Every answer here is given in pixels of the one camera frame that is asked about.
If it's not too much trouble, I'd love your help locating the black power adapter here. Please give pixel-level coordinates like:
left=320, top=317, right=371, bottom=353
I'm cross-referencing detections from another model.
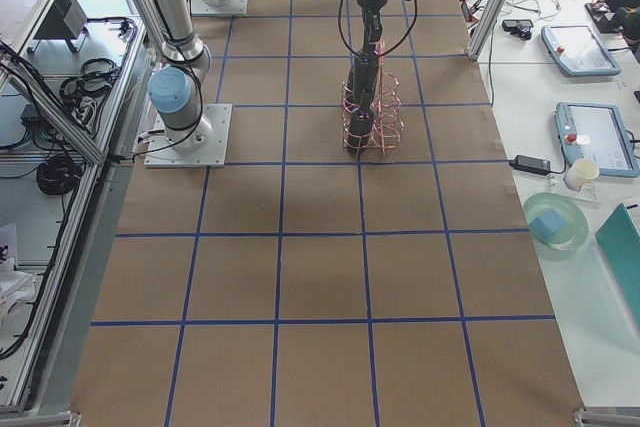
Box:
left=509, top=155, right=551, bottom=176

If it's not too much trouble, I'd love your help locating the lower teach pendant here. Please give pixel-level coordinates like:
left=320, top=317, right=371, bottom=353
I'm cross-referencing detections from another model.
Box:
left=554, top=102, right=639, bottom=178

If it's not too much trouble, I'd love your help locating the teal board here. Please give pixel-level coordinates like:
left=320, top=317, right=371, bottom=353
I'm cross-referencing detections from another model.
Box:
left=595, top=204, right=639, bottom=302

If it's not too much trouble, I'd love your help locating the white cup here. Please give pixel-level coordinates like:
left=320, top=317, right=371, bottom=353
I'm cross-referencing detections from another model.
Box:
left=563, top=158, right=600, bottom=191

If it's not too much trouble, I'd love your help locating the green glass plate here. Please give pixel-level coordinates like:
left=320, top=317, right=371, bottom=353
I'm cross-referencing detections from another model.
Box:
left=523, top=192, right=589, bottom=251

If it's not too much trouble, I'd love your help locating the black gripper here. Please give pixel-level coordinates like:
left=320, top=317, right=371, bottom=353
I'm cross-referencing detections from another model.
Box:
left=356, top=0, right=388, bottom=54

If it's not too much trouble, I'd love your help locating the grey box device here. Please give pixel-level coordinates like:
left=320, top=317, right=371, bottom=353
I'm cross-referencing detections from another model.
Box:
left=27, top=0, right=88, bottom=54

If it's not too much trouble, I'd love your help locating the blue foam block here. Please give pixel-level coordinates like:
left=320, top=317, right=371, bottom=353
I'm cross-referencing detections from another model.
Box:
left=529, top=208, right=567, bottom=242

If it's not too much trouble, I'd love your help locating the copper wire wine basket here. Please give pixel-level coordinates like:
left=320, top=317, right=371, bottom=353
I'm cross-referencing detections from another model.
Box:
left=341, top=40, right=404, bottom=155

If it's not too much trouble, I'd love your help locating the teach pendant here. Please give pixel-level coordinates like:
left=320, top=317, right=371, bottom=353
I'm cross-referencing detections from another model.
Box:
left=554, top=102, right=639, bottom=178
left=541, top=25, right=621, bottom=77

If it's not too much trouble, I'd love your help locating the dark wine bottle in basket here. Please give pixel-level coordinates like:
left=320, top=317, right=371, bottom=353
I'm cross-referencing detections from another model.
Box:
left=347, top=90, right=375, bottom=155

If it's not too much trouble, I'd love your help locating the dark wine bottle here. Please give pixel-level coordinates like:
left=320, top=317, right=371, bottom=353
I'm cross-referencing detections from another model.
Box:
left=351, top=50, right=379, bottom=111
left=347, top=90, right=375, bottom=155

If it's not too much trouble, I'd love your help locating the upper teach pendant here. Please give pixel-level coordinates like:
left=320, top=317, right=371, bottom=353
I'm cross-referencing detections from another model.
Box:
left=541, top=25, right=621, bottom=77

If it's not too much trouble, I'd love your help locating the black coiled cable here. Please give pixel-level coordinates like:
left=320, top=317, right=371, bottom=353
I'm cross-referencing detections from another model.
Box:
left=35, top=152, right=84, bottom=198

